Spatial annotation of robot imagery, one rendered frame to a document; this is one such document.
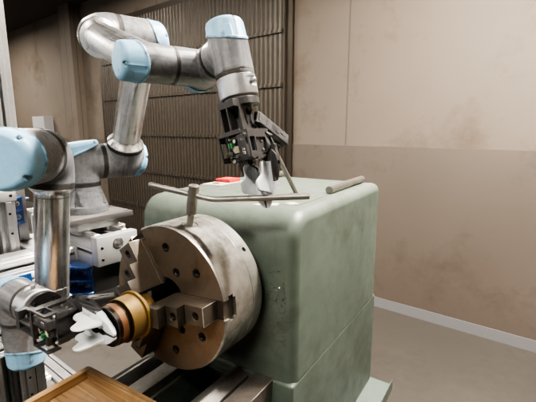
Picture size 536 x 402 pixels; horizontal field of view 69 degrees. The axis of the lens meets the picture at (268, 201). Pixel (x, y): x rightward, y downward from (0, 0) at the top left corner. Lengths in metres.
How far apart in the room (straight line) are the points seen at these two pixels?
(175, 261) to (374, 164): 2.50
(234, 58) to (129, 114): 0.61
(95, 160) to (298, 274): 0.79
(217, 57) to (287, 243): 0.39
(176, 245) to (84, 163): 0.63
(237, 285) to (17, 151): 0.47
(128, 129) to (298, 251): 0.72
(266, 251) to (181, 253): 0.19
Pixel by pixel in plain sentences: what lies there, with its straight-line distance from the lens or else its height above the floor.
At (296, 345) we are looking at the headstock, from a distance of 0.93.
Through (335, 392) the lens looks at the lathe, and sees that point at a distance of 1.25.
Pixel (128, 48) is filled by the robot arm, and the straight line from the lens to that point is 0.78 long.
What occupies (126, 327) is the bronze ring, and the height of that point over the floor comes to 1.09.
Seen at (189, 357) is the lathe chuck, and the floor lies 0.96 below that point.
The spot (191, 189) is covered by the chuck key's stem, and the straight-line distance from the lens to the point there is 0.79.
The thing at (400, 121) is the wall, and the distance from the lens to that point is 3.09.
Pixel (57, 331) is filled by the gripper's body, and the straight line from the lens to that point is 0.80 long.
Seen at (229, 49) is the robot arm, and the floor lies 1.57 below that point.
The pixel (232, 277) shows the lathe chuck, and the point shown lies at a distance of 0.78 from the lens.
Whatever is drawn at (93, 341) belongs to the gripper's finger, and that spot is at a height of 1.07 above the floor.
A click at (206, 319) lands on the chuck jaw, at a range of 0.76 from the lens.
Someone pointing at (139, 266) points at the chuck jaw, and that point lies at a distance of 0.83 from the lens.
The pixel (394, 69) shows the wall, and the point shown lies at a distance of 3.15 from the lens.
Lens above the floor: 1.43
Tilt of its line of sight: 10 degrees down
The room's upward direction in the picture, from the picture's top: straight up
